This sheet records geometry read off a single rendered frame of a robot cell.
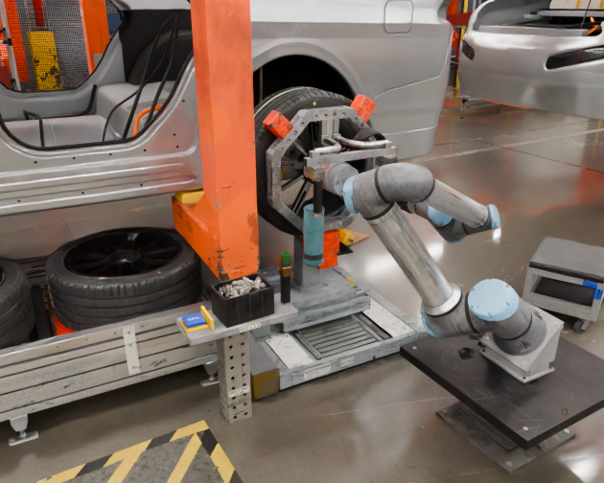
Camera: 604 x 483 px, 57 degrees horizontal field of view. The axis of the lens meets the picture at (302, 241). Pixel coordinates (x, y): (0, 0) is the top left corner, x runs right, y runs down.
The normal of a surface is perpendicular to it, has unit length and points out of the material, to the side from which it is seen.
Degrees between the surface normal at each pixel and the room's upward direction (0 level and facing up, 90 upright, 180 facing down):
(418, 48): 90
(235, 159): 90
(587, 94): 103
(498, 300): 41
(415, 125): 90
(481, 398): 0
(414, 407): 0
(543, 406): 0
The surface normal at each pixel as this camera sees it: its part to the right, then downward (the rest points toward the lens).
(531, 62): -0.82, 0.15
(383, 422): 0.00, -0.92
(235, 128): 0.46, 0.35
